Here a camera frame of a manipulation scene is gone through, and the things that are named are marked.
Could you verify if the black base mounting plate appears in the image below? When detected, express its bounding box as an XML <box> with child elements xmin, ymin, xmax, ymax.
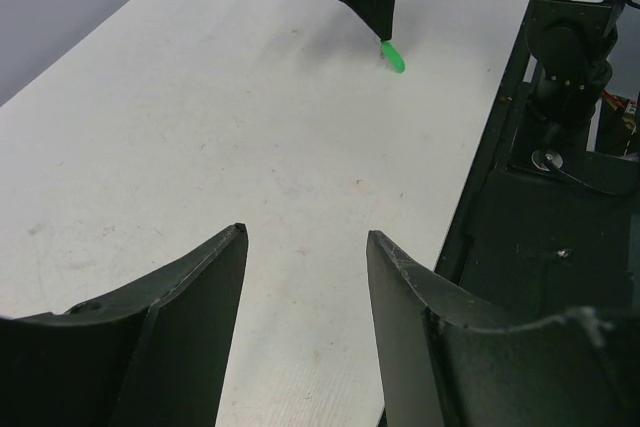
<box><xmin>435</xmin><ymin>0</ymin><xmax>639</xmax><ymax>318</ymax></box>

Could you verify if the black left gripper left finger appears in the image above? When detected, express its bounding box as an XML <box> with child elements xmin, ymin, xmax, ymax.
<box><xmin>1</xmin><ymin>223</ymin><xmax>248</xmax><ymax>426</ymax></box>

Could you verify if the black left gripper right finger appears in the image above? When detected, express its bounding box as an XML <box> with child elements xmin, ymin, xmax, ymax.
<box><xmin>366</xmin><ymin>230</ymin><xmax>639</xmax><ymax>426</ymax></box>

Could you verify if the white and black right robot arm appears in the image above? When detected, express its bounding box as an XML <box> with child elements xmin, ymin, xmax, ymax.
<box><xmin>338</xmin><ymin>0</ymin><xmax>633</xmax><ymax>130</ymax></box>

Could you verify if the key with green tag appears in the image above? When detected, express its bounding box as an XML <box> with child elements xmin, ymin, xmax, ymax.
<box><xmin>380</xmin><ymin>41</ymin><xmax>406</xmax><ymax>73</ymax></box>

